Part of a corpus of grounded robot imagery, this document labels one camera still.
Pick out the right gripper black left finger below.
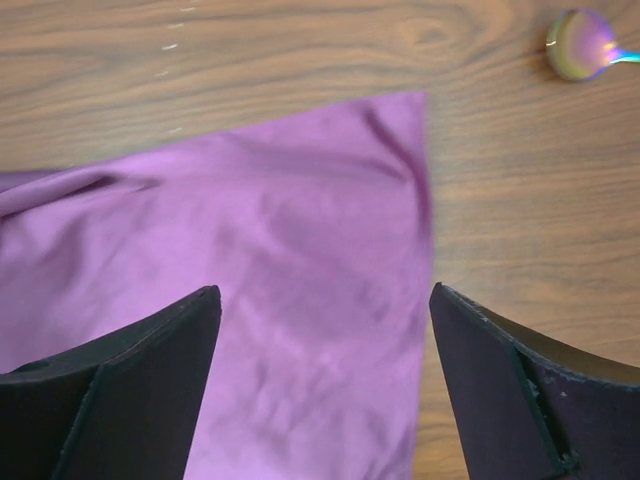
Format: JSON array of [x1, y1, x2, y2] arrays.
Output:
[[1, 286, 221, 480]]

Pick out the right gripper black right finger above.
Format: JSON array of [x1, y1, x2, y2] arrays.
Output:
[[429, 283, 639, 480]]

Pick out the purple cloth napkin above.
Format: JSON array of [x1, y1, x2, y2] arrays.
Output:
[[1, 92, 433, 479]]

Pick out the iridescent rainbow metal spoon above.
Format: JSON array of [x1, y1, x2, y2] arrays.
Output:
[[545, 8, 639, 82]]

